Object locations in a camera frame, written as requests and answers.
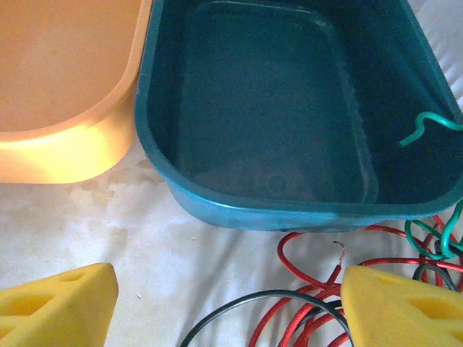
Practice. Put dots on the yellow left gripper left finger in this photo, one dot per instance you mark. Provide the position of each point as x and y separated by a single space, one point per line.
54 311

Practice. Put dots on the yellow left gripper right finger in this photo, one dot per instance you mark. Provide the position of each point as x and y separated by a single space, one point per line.
398 314

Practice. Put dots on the orange plastic tub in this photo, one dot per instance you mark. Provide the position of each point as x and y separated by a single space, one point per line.
54 72

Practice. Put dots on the teal plastic tub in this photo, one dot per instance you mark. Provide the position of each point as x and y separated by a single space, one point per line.
253 108

